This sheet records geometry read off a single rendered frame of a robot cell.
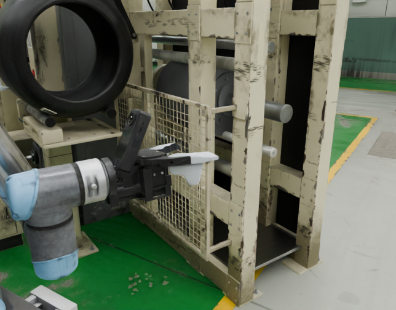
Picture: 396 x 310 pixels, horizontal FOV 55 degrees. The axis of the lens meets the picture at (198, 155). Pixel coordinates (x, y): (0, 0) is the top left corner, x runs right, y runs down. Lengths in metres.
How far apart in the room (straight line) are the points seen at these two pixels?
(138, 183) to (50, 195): 0.16
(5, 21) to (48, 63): 0.45
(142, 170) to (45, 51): 1.47
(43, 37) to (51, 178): 1.49
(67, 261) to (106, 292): 1.42
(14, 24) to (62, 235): 1.14
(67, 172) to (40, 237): 0.11
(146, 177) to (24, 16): 1.12
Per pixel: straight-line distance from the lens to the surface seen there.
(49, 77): 2.10
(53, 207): 0.65
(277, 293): 2.10
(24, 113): 2.07
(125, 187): 0.70
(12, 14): 1.70
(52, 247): 0.68
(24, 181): 0.64
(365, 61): 10.40
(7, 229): 2.57
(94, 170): 0.66
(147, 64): 2.24
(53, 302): 1.03
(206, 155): 0.69
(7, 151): 0.75
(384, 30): 10.32
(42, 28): 2.08
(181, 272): 2.20
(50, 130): 1.76
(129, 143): 0.68
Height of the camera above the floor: 1.31
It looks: 19 degrees down
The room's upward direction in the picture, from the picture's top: straight up
